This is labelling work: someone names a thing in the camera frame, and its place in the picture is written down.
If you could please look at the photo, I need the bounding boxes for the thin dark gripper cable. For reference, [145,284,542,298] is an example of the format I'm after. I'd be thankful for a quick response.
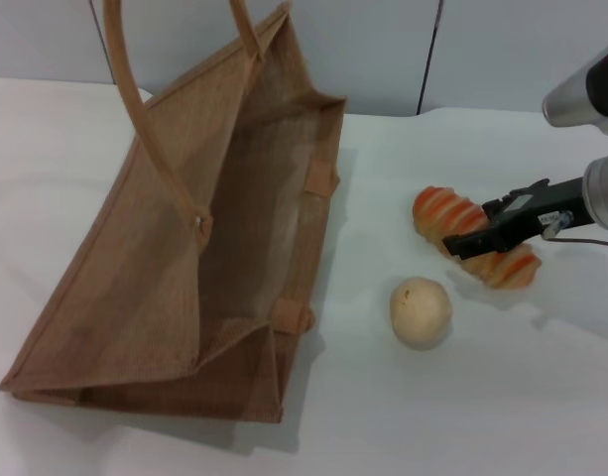
[544,210,608,249]

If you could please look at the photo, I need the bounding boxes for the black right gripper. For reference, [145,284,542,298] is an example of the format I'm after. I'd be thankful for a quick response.
[441,177,591,262]

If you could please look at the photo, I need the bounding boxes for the orange striped bread loaf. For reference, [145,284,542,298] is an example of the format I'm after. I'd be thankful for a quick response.
[412,184,543,291]

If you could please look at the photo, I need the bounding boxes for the round beige egg yolk pastry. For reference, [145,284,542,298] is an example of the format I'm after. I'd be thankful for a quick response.
[389,276,455,352]

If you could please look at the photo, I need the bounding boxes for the brown burlap tote bag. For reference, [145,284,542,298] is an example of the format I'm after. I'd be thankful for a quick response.
[0,0,348,425]

